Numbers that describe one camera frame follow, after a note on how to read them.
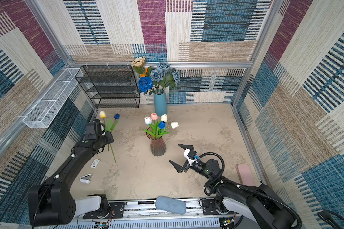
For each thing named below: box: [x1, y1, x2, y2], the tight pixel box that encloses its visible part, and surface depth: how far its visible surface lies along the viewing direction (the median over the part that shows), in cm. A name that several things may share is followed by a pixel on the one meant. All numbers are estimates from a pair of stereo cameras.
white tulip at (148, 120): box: [143, 116, 157, 139], surface depth 81 cm
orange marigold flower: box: [139, 67, 148, 78], surface depth 94 cm
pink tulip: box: [150, 112, 159, 139], surface depth 77 cm
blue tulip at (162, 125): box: [158, 121, 166, 130], surface depth 72 cm
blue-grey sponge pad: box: [154, 195, 187, 215], surface depth 74 cm
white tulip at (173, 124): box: [163, 121, 180, 131], surface depth 79 cm
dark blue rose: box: [138, 76, 154, 93], surface depth 72 cm
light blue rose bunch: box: [149, 61, 181, 88], surface depth 91 cm
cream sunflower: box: [130, 56, 146, 68], surface depth 87 cm
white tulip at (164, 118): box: [160, 113, 168, 123], surface depth 76 cm
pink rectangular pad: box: [236, 163, 256, 186], surface depth 86 cm
